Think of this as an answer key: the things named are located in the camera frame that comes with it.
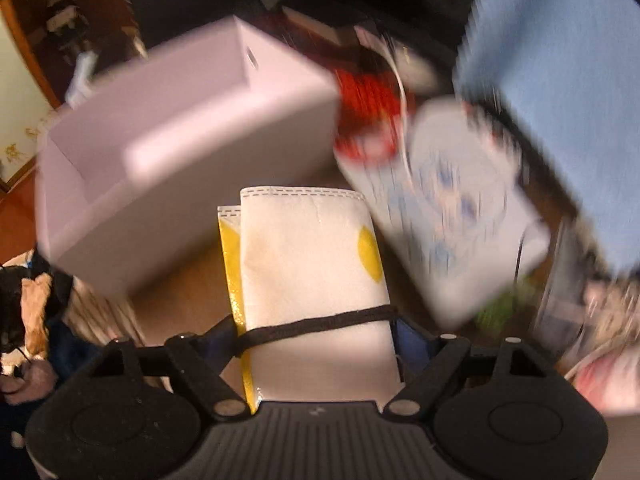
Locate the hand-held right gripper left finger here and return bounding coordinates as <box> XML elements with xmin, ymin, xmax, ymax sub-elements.
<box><xmin>62</xmin><ymin>314</ymin><xmax>251</xmax><ymax>422</ymax></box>

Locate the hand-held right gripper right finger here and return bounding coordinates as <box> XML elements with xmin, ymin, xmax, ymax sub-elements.
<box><xmin>382</xmin><ymin>314</ymin><xmax>573</xmax><ymax>418</ymax></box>

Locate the black elastic band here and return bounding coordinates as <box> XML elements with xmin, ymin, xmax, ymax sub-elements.
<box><xmin>232</xmin><ymin>305</ymin><xmax>401</xmax><ymax>358</ymax></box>

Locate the white and yellow non-woven bag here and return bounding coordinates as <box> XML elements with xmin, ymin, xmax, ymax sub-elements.
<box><xmin>217</xmin><ymin>186</ymin><xmax>403</xmax><ymax>413</ymax></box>

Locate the white cardboard box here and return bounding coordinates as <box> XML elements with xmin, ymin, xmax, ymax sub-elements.
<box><xmin>35</xmin><ymin>15</ymin><xmax>341</xmax><ymax>301</ymax></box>

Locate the blue towel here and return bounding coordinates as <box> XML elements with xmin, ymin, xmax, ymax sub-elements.
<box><xmin>452</xmin><ymin>0</ymin><xmax>640</xmax><ymax>281</ymax></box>

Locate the red cord bundle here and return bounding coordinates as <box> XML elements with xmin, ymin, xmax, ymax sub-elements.
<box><xmin>332</xmin><ymin>70</ymin><xmax>416</xmax><ymax>161</ymax></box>

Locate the pink white cable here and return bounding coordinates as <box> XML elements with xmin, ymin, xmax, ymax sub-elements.
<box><xmin>377</xmin><ymin>40</ymin><xmax>418</xmax><ymax>171</ymax></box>

